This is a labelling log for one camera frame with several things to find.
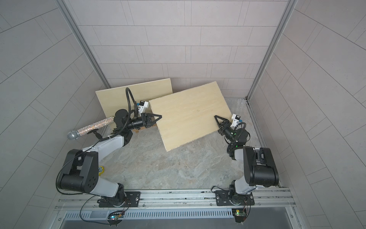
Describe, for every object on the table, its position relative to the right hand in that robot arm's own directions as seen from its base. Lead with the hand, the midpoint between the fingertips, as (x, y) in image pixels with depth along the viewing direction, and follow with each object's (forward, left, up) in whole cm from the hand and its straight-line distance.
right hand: (214, 119), depth 82 cm
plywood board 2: (0, +15, +5) cm, 16 cm away
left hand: (-3, +29, +6) cm, 30 cm away
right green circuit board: (-44, -7, -20) cm, 48 cm away
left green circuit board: (-42, +50, -13) cm, 67 cm away
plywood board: (+11, +58, +10) cm, 60 cm away
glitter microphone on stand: (-10, +71, +8) cm, 72 cm away
